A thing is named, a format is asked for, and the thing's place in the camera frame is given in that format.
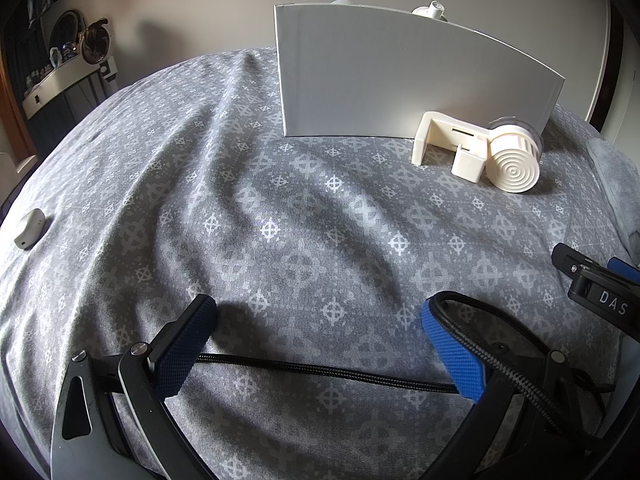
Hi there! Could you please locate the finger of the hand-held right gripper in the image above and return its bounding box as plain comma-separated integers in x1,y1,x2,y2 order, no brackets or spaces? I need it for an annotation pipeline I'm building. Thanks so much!
567,267,640,319
551,242,640,285

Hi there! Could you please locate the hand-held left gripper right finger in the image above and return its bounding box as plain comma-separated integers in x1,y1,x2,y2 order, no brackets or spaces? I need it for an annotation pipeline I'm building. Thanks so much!
420,292,616,480

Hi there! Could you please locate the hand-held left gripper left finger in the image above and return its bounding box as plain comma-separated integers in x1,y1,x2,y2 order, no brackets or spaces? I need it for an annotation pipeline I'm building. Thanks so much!
50,294,219,480

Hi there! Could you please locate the white storage box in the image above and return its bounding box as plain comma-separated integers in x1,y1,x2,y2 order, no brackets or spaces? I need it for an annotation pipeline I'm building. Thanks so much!
273,1,566,140

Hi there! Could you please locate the blue label spray can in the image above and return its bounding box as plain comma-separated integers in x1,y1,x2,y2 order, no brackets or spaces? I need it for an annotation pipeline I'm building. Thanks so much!
412,0,446,22

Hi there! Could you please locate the plain grey pillow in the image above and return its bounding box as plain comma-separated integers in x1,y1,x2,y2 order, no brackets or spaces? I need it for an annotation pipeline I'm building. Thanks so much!
587,137,640,246

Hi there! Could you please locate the grey patterned blanket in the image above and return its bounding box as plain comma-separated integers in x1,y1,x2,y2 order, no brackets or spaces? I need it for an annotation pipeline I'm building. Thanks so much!
0,46,640,480

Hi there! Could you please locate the white earbuds case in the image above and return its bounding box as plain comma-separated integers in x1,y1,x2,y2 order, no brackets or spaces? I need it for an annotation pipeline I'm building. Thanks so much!
11,208,46,250

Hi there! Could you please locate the small brown fan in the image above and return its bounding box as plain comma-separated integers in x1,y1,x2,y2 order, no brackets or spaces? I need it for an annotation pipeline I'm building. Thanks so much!
79,18,115,69

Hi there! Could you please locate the white wall shelf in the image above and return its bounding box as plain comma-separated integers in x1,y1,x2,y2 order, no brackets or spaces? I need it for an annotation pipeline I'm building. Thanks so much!
21,55,119,121

